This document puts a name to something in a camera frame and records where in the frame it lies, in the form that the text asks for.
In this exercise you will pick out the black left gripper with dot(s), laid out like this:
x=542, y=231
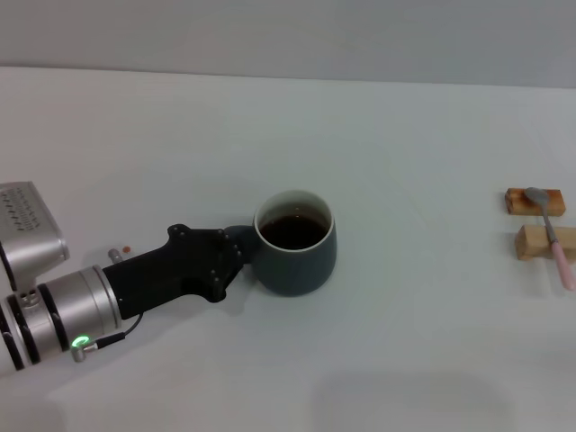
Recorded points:
x=171, y=270

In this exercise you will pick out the dark grey ceramic coffee cup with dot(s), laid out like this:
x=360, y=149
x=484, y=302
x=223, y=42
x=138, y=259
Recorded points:
x=297, y=270

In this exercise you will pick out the stained wooden block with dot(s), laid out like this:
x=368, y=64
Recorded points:
x=517, y=204

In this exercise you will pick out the plain light wooden block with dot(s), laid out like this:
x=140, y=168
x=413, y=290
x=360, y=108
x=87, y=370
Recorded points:
x=531, y=245

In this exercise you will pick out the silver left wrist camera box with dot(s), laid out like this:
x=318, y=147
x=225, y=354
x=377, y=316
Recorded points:
x=27, y=225

